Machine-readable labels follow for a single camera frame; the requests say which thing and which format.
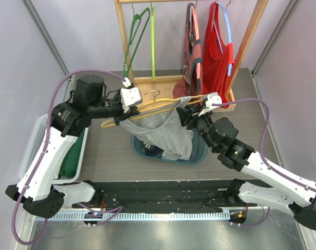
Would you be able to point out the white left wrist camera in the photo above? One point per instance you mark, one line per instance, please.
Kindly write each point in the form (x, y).
(130, 96)

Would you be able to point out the green folded cloth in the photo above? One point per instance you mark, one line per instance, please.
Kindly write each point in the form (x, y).
(70, 162)

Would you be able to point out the pink hanger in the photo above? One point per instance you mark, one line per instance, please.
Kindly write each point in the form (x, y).
(196, 32)

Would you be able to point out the white plastic basket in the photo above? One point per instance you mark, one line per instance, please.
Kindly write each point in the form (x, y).
(35, 142)

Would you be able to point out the red tank top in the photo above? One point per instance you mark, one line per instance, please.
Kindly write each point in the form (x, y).
(217, 58)

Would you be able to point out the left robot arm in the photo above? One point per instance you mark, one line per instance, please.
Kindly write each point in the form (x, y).
(66, 122)

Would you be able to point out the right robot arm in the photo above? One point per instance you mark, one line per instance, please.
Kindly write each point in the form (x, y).
(287, 191)

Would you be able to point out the navy blue tank top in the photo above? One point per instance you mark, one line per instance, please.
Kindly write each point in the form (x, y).
(156, 152)

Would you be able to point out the grey tank top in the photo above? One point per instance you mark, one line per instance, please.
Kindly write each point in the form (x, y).
(164, 130)

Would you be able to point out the white slotted cable duct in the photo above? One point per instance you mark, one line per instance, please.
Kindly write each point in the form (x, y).
(85, 215)

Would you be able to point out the pink tank top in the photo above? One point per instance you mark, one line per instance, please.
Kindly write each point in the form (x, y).
(191, 83)

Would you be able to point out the yellow hanger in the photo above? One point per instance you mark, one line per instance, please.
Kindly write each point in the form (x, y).
(151, 108)

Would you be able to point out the wooden clothes rack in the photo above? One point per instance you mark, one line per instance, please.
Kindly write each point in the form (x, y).
(165, 83)

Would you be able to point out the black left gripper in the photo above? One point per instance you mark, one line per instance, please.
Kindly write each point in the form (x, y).
(133, 111)

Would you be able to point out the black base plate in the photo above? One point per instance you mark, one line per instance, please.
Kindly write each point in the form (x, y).
(177, 196)

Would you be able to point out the teal plastic tub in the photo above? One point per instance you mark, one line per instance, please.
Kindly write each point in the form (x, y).
(198, 154)

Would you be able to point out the lime green hanger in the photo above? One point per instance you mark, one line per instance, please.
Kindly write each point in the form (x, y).
(153, 66)

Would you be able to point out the dark green hanger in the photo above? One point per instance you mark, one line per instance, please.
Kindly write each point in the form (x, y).
(137, 29)

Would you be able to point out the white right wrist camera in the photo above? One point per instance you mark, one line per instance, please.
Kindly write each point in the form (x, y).
(212, 101)

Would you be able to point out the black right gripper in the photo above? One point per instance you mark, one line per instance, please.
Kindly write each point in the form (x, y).
(190, 116)

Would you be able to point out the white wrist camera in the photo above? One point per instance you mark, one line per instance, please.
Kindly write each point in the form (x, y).
(130, 96)
(212, 101)

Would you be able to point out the light blue hanger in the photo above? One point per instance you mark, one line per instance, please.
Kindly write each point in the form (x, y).
(228, 29)

